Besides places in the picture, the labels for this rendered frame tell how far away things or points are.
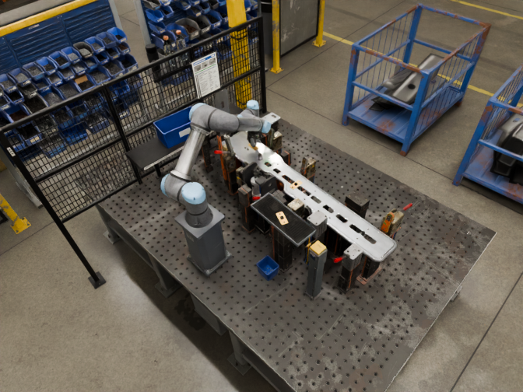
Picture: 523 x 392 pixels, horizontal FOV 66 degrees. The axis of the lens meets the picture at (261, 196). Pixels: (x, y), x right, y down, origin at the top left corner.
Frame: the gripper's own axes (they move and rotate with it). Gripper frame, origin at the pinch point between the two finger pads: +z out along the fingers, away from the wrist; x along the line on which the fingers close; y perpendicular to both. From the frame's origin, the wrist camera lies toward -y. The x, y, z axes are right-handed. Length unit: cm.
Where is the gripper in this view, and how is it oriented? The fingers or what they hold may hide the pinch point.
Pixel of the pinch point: (253, 144)
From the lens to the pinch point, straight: 281.6
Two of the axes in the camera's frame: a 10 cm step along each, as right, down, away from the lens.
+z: 0.4, 6.7, 7.4
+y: 6.6, 5.3, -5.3
